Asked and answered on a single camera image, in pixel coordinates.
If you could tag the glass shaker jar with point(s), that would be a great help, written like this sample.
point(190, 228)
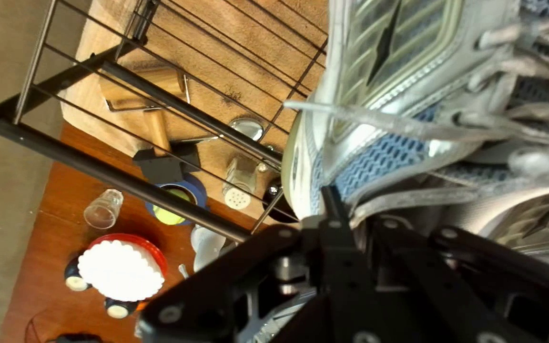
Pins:
point(239, 188)

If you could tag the yellow tennis ball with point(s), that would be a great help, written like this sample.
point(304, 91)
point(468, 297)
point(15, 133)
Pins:
point(169, 217)

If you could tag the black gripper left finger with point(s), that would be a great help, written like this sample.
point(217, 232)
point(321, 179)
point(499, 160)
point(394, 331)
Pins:
point(325, 287)

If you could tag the clear plastic cup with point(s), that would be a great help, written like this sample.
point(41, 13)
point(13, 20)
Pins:
point(104, 211)

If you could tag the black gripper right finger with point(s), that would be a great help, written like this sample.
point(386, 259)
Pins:
point(478, 293)

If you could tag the blue tape roll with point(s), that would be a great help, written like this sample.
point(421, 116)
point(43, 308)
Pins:
point(198, 190)

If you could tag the metal hex key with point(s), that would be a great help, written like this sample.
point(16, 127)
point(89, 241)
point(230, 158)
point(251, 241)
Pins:
point(186, 87)
point(129, 106)

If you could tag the round metal lid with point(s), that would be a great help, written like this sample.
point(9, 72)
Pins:
point(247, 127)

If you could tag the white plastic cup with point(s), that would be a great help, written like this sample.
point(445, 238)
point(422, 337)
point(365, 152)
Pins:
point(209, 245)

